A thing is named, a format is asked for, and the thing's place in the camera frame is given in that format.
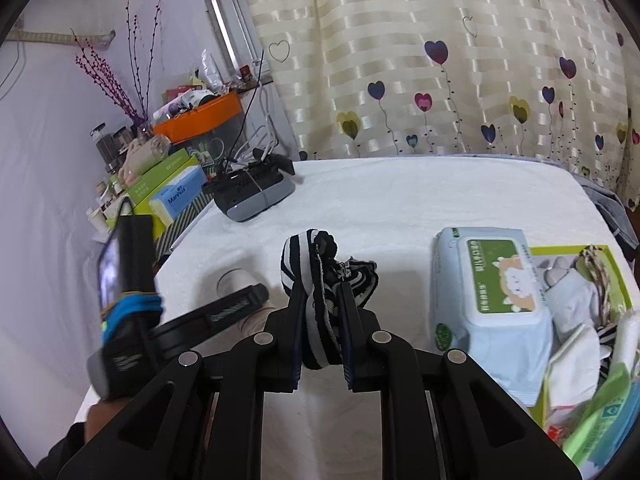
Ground blue tissue pack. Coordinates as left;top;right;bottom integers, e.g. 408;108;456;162
148;164;209;224

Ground black white striped sock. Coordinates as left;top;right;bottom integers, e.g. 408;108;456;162
597;326;622;377
278;228;380;371

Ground beige striped sock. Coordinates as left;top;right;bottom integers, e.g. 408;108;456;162
217;268;274;337

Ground small printed packet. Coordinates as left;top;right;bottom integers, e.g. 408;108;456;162
542;404;587;442

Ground green cloth with braided trim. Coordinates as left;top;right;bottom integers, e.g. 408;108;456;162
574;243;627;327

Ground lime green file box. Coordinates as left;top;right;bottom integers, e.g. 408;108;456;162
106;194;167;242

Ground pile of small clutter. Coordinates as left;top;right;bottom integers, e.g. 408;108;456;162
152;49;237;122

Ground long green box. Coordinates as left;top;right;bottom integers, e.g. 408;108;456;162
126;152;202;202

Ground black cable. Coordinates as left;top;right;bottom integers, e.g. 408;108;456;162
226;49;266;172

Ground lime green cardboard box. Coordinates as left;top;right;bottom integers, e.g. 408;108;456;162
527;243;640;463

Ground beige rolled towel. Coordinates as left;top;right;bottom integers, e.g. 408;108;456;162
119;134;172;182

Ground beige wall rail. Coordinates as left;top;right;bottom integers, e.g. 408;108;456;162
9;29;117;51

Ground window frame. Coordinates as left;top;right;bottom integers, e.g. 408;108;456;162
194;0;274;92

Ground purple flower branches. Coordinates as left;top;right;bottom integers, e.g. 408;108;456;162
71;0;167;132

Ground person's left hand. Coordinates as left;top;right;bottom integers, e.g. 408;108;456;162
83;399;127;444

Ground white cable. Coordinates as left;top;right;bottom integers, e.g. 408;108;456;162
234;84;282;162

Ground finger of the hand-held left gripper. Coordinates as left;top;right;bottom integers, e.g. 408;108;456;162
150;283;271;376

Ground dark lidded jar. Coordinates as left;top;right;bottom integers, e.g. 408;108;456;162
114;126;135;161
89;122;117;174

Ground orange tray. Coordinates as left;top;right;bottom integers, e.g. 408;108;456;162
152;92;244;144

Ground grey sock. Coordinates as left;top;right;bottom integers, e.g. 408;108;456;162
534;254;602;342

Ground grey headset device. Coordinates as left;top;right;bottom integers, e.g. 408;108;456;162
201;149;297;223

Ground light blue white sock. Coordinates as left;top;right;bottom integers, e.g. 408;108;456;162
544;324;607;407

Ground wet wipes pack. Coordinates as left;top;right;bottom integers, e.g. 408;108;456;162
432;226;554;407

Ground grey patterned box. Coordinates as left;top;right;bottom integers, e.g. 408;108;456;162
154;186;217;262

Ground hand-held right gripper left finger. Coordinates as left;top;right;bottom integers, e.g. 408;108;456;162
57;290;307;480

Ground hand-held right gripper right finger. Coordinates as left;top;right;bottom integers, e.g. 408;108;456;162
339;284;583;480

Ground grey clothing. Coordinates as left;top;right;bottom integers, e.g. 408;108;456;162
574;174;640;262

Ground green packet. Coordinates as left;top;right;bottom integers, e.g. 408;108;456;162
562;362;637;462

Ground heart print curtain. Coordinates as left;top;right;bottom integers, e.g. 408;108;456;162
231;0;640;202

